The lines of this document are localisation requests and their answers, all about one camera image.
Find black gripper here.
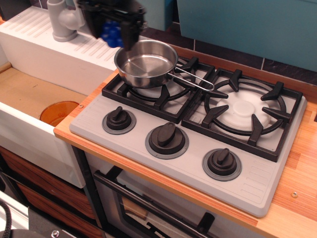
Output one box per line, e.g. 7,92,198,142
77,0,146,51

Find blue toy blueberry cluster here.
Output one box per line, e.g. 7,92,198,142
100,21,124,48

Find stainless steel pan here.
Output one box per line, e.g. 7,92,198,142
114,40,215,92

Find black left stove knob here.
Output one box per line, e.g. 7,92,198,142
102,106,137,135

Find black stove knob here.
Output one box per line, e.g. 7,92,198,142
102,106,137,135
145,122,189,160
202,148,242,181

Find black middle stove knob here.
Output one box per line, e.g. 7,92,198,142
145,122,189,160

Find black right stove knob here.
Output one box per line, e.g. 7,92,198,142
202,148,242,181

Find grey toy stove top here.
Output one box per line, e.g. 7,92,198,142
68,47,308,218

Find grey toy faucet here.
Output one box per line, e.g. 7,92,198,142
47,0,85,42

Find black left burner grate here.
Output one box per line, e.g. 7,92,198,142
102,57,215,123

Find black burner grate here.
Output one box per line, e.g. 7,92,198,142
181,69,307,162
102,57,215,123

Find white toy sink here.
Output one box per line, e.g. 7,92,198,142
0,6,147,189

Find black right burner grate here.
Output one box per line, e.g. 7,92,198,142
181,69,307,162

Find wooden drawer fronts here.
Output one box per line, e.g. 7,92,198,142
0,148,105,238

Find oven door with handle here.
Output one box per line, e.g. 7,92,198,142
93,166,260,238

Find black braided cable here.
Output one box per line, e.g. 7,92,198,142
0,199,12,238

